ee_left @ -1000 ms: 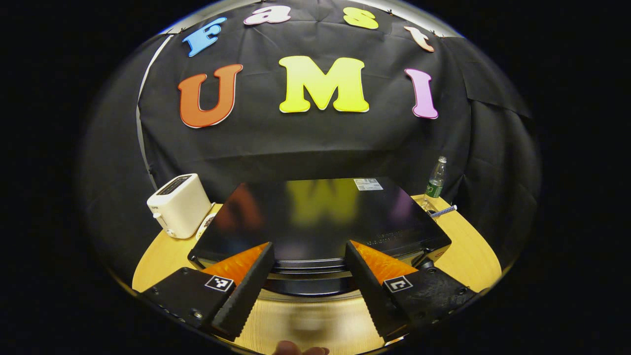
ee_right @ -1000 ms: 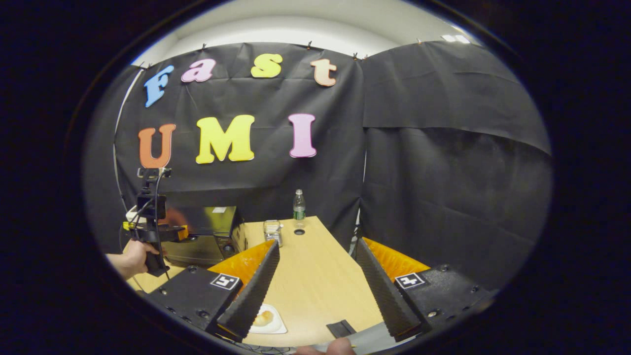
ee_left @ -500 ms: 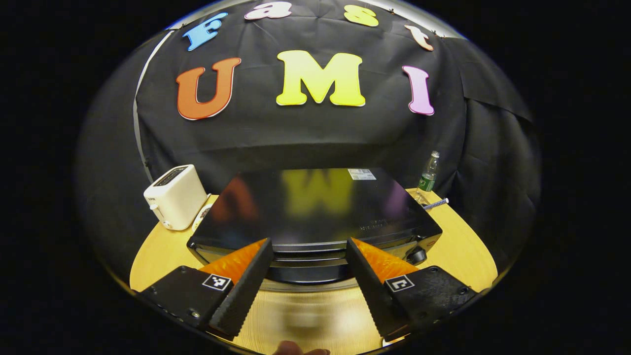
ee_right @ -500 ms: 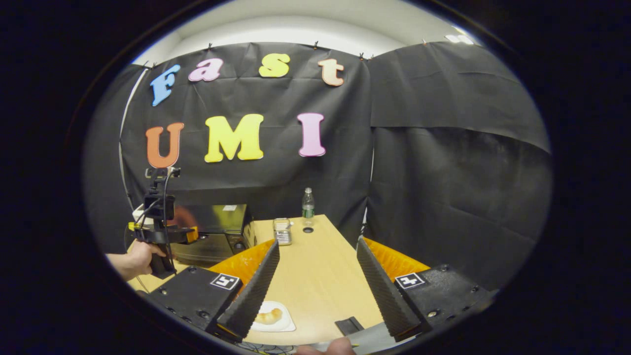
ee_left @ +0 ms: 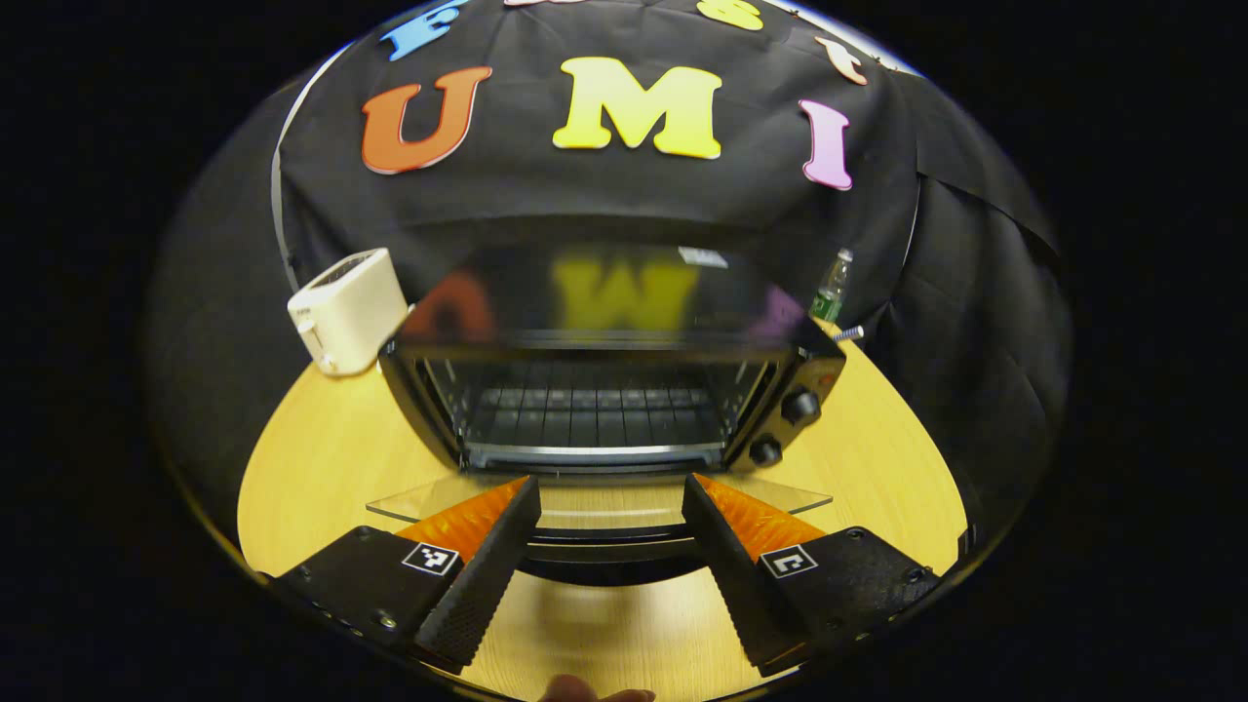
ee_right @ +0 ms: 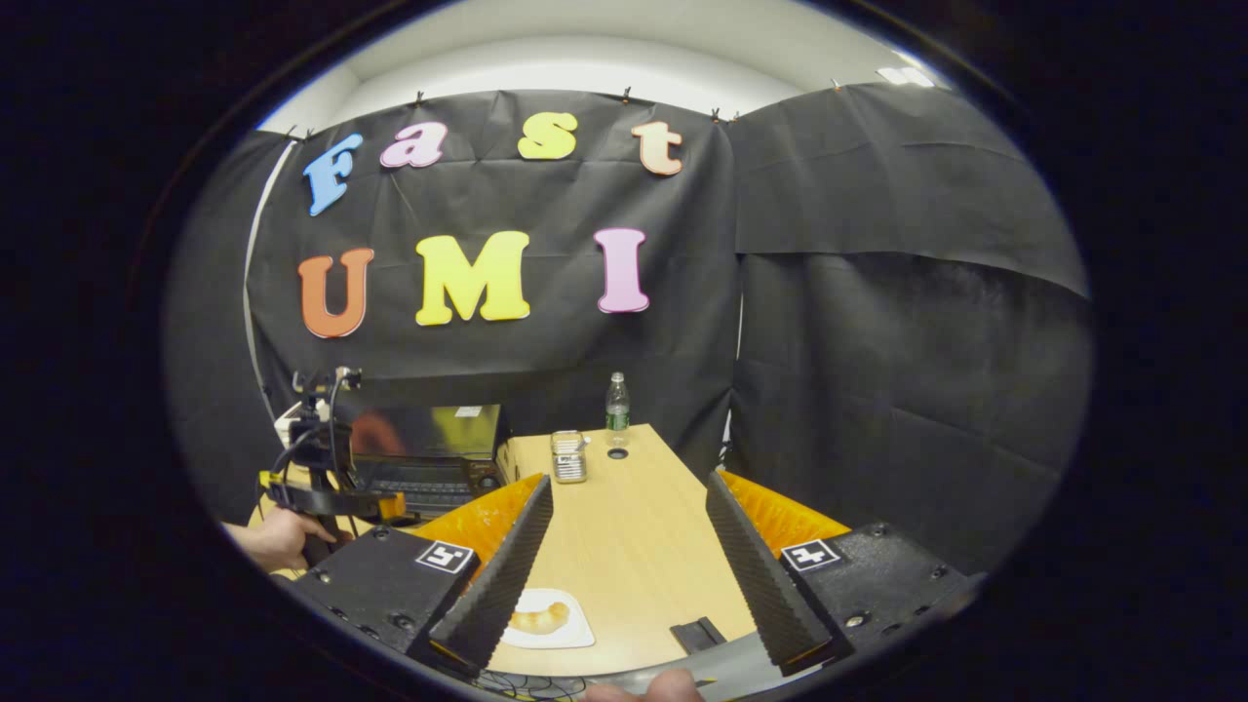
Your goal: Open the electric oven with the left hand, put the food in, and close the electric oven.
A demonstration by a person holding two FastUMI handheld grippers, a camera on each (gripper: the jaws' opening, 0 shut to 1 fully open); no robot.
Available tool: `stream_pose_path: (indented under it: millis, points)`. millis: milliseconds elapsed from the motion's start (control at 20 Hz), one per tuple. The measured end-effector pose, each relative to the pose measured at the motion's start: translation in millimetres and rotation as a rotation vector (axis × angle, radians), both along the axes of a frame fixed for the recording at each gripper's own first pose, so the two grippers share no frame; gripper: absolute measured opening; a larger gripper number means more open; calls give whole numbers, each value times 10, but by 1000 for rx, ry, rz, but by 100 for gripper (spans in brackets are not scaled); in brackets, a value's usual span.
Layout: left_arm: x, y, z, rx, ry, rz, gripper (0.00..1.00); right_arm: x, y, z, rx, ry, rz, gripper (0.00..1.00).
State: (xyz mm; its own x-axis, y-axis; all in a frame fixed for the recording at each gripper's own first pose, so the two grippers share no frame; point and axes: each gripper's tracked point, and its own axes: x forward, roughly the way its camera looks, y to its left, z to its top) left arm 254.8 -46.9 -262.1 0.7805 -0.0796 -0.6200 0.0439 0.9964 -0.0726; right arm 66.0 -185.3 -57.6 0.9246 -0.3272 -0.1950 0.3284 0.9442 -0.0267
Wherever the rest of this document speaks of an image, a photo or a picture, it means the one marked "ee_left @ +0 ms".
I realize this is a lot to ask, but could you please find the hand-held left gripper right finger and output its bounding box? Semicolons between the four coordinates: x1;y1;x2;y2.
682;474;942;677

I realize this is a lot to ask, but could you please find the white toaster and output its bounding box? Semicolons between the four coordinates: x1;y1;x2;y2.
288;248;410;377

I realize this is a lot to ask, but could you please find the green plastic bottle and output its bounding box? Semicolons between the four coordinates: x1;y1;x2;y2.
809;249;856;324

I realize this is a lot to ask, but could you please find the black electric oven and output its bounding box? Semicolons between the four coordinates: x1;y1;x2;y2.
366;244;849;588

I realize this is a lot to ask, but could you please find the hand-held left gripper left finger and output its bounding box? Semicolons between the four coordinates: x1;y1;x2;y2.
268;476;542;674

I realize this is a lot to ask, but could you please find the black backdrop cloth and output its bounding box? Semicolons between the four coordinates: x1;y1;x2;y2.
146;0;1073;547

